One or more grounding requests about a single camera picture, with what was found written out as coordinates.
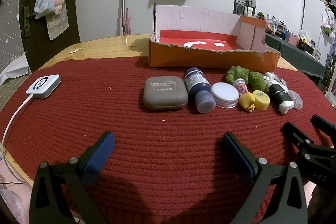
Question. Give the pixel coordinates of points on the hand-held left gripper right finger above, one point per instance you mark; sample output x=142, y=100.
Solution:
x=237, y=151

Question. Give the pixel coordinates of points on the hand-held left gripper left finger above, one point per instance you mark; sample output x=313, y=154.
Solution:
x=103, y=146

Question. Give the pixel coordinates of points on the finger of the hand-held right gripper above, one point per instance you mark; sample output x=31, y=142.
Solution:
x=295, y=134
x=324, y=125

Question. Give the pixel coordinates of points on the black and white bottle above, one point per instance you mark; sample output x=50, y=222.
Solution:
x=279, y=95

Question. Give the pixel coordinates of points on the yellow round cap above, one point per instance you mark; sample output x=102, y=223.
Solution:
x=261, y=100

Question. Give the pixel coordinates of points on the white round tin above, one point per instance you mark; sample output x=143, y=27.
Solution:
x=225, y=95

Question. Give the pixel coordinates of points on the white alpaca plush checkered bow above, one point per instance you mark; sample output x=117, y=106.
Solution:
x=271, y=77

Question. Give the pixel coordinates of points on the green plush hair clip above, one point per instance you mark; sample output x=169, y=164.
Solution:
x=257, y=80
x=236, y=74

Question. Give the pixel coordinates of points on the dark blue bottle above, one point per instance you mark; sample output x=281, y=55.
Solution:
x=198, y=90

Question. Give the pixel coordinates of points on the grey eyeshadow case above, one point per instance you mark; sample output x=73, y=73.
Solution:
x=165, y=94

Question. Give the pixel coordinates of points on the orange cardboard box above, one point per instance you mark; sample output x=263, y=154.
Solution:
x=210, y=60

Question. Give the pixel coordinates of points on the yellow squeeze toy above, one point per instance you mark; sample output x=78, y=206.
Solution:
x=246, y=101

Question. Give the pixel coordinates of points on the red knitted mat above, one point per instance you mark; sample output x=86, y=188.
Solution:
x=162, y=140

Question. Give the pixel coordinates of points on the white square charger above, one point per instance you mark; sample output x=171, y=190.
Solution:
x=43, y=86

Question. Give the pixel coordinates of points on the small pale sticker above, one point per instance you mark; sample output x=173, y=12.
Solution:
x=74, y=51

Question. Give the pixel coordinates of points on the clutter of bottles and toys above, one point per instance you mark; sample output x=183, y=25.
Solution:
x=286, y=32

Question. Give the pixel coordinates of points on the pink cloth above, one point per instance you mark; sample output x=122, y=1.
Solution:
x=10, y=192

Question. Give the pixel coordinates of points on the white wardrobe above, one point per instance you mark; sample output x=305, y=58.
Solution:
x=313, y=14

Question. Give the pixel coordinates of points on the red paper sheet white print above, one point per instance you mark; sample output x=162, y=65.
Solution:
x=173, y=39

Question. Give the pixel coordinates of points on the mop pole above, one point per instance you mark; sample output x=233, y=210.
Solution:
x=123, y=11

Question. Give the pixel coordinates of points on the pink plush toy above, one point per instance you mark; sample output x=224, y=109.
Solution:
x=57, y=2

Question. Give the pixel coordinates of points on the translucent plastic bag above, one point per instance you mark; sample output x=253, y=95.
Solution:
x=43, y=5

